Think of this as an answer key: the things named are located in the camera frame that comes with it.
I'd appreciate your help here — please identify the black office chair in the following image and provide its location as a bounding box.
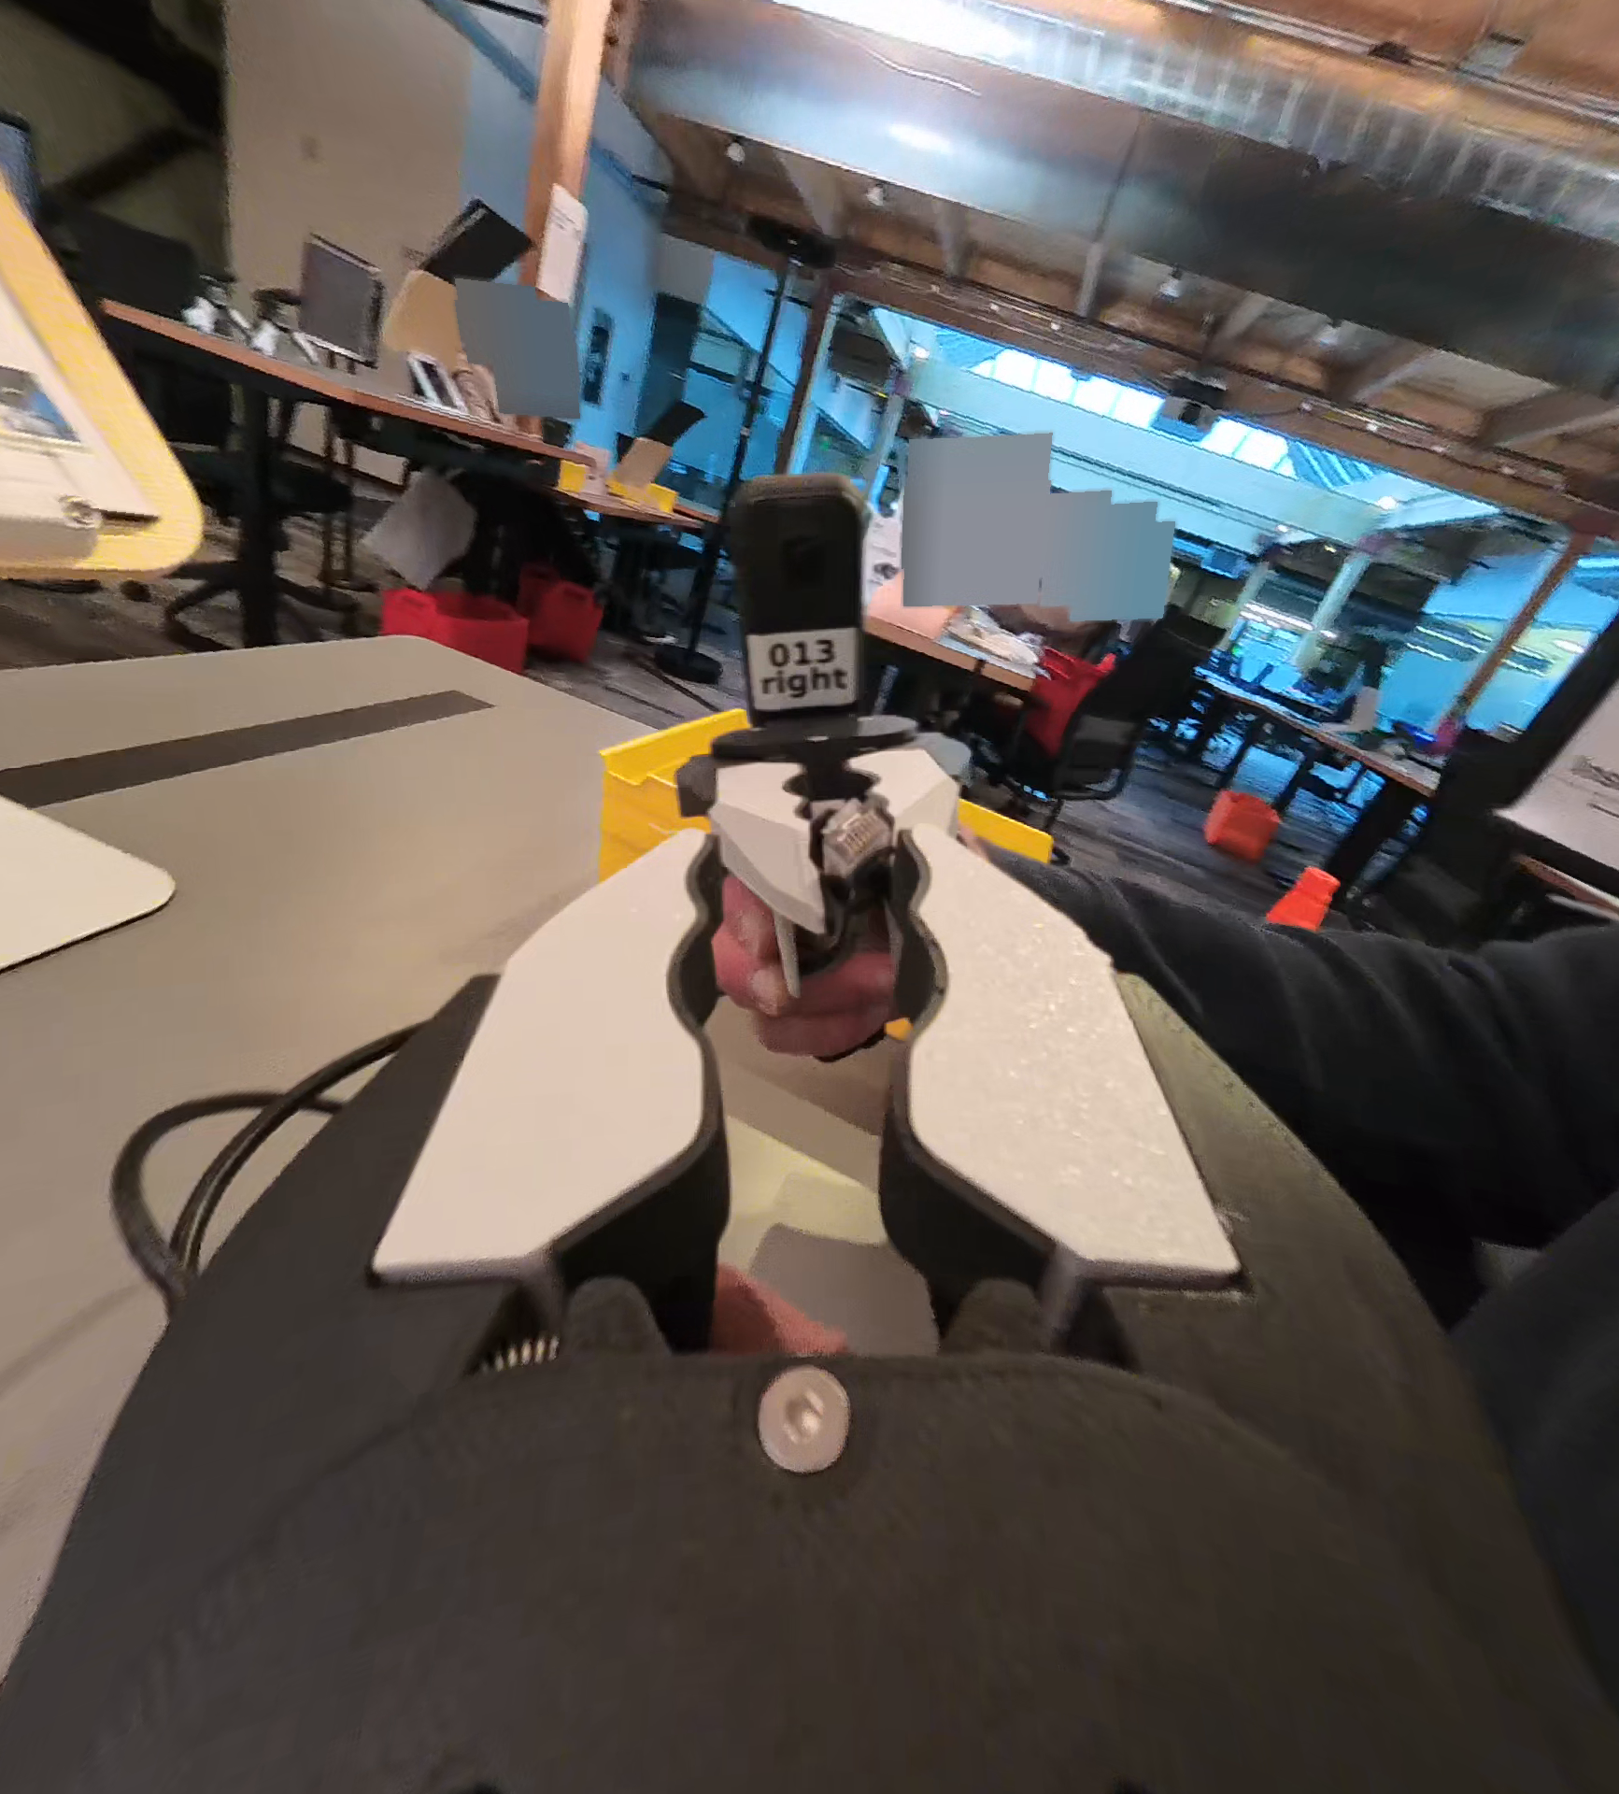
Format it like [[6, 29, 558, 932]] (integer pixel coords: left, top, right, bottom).
[[999, 609, 1233, 842]]

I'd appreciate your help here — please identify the red fabric bag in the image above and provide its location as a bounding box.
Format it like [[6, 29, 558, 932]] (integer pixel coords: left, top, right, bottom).
[[519, 562, 605, 661], [378, 584, 532, 674]]

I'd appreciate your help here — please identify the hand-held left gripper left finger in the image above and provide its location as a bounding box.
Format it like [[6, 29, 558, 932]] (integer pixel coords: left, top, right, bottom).
[[369, 825, 734, 1334]]

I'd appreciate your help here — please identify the yellow plastic bin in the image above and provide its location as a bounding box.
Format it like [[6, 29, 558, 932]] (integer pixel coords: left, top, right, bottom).
[[599, 713, 1057, 885]]

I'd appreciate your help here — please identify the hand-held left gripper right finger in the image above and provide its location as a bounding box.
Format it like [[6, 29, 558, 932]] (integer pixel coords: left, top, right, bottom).
[[878, 823, 1246, 1336]]

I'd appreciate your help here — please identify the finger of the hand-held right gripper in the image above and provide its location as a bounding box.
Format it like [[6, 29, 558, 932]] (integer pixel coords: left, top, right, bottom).
[[878, 749, 969, 846], [709, 762, 840, 937]]

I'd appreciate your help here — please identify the person's right hand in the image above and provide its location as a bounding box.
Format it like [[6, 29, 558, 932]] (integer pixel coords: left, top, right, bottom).
[[711, 874, 917, 1059]]

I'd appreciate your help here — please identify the black ethernet cable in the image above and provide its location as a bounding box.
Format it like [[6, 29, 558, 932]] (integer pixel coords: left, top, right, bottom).
[[109, 797, 896, 1311]]

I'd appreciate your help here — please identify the computer monitor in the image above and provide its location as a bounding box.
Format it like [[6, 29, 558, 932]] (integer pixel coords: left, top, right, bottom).
[[298, 237, 384, 366]]

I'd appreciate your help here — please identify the black tape strip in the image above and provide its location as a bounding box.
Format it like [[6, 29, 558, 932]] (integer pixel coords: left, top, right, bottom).
[[0, 689, 500, 812]]

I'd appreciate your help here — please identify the long wooden workbench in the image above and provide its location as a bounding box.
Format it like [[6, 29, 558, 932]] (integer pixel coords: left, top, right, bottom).
[[102, 300, 720, 646]]

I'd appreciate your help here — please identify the person's right forearm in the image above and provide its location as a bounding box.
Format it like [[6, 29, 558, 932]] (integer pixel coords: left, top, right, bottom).
[[956, 846, 1619, 1250]]

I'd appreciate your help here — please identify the white paper sheet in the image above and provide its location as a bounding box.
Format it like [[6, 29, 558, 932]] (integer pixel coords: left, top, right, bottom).
[[362, 468, 477, 590]]

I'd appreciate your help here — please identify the wooden table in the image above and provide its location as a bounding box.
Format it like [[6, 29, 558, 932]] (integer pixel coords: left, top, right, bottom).
[[1195, 672, 1442, 898], [866, 601, 1050, 689]]

